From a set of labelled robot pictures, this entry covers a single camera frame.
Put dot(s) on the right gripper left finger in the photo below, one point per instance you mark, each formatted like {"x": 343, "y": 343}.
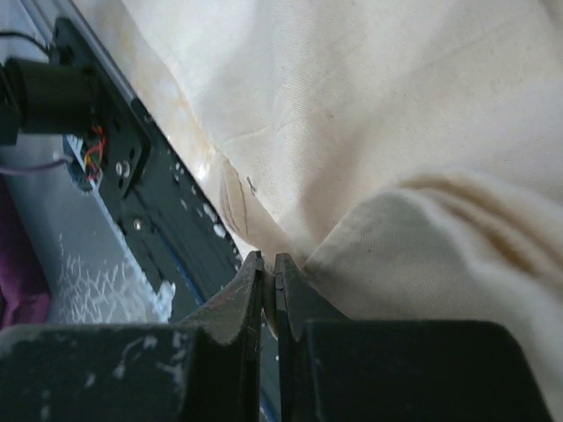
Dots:
{"x": 222, "y": 380}

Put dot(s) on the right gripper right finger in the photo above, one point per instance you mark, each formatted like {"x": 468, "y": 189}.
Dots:
{"x": 313, "y": 349}

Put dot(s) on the beige cloth wrap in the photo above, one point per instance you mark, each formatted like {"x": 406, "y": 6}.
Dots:
{"x": 408, "y": 154}

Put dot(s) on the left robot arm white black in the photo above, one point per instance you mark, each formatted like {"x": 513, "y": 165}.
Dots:
{"x": 40, "y": 98}

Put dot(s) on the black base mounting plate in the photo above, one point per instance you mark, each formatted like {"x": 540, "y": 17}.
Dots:
{"x": 168, "y": 223}

